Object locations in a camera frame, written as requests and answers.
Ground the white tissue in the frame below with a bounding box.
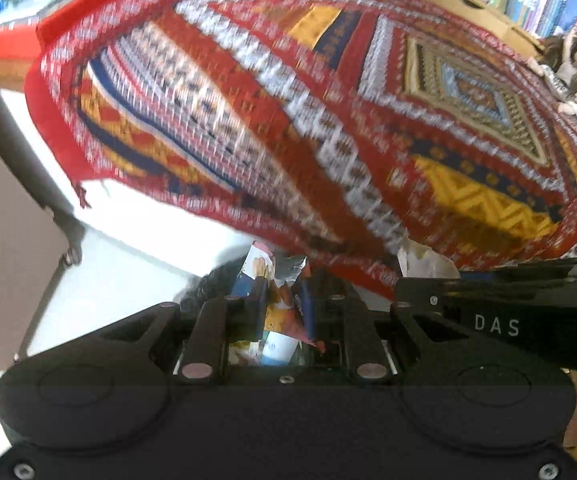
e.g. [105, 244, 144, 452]
[397, 232, 461, 281]

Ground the brown haired doll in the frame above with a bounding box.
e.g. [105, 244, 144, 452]
[527, 32, 577, 117]

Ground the red patterned tablecloth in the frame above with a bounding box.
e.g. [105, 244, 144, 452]
[22, 0, 577, 301]

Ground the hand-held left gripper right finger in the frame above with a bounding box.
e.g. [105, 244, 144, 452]
[301, 270, 470, 382]

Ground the white table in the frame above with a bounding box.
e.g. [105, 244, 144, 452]
[0, 85, 269, 466]

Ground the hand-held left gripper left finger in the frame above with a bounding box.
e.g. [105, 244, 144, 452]
[102, 280, 270, 384]

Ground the black trash bag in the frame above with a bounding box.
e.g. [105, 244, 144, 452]
[178, 256, 249, 313]

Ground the wooden drawer box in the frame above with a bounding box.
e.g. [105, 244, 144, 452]
[415, 0, 546, 58]

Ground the red blue snack wrapper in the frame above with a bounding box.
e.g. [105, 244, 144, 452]
[231, 241, 326, 353]

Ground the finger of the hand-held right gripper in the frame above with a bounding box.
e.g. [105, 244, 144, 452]
[395, 254, 577, 314]

